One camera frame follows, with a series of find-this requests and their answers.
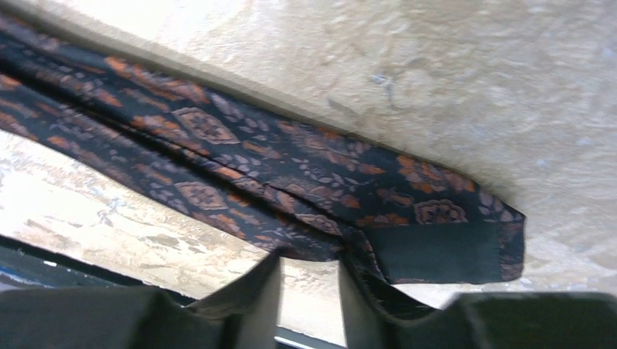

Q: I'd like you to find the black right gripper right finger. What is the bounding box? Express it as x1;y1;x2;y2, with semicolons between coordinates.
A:
339;262;616;349

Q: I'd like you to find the brown patterned necktie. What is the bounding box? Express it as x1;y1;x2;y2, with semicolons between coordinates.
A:
1;13;525;284

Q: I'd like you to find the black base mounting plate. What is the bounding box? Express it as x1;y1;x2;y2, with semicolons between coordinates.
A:
0;235;348;349

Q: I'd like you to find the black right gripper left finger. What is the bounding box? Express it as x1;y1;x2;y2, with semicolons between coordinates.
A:
1;253;282;348

